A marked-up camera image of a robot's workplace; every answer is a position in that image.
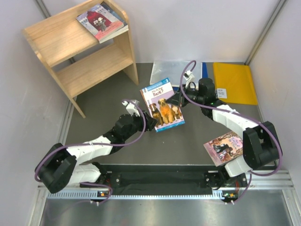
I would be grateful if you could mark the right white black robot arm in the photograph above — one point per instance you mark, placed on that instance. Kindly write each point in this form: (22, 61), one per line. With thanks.
(260, 142)

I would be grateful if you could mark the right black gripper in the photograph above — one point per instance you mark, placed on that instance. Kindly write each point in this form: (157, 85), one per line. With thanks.
(176, 100)

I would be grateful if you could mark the pink Taming of Shrew book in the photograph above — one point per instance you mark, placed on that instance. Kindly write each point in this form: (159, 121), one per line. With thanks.
(225, 148)

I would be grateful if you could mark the blue file folder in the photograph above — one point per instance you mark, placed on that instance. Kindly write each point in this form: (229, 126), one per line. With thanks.
(204, 70)

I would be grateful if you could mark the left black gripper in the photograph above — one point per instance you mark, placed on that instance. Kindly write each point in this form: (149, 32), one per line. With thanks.
(152, 123)

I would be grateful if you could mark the yellow file folder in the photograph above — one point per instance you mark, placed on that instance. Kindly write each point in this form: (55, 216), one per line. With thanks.
(234, 84)

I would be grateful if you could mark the wooden two-tier shelf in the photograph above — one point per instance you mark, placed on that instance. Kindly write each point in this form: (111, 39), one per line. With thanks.
(61, 37)

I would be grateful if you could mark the red grey castle book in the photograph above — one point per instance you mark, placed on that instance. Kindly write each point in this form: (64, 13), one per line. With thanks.
(95, 22)

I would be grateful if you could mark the aluminium rail frame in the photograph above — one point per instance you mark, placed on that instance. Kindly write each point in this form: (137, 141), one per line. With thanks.
(260, 201)

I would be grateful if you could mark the orange Othello book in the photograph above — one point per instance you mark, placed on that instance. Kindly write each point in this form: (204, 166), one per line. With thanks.
(145, 100)

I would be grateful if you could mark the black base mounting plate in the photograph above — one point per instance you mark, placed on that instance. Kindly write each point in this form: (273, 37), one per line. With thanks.
(127, 179)

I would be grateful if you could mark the Why Do Dogs Bark book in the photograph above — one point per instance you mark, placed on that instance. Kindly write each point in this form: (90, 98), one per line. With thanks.
(167, 115)

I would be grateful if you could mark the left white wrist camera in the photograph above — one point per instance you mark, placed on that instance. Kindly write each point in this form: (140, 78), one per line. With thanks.
(132, 107)

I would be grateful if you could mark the blue Nineteen Eighty-Four book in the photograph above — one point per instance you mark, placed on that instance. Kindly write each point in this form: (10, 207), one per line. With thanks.
(118, 25)

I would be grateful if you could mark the clear plastic file folder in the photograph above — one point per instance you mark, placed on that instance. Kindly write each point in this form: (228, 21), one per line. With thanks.
(173, 71)

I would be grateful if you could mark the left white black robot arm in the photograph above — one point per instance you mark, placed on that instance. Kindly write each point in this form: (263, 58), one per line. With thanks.
(65, 165)

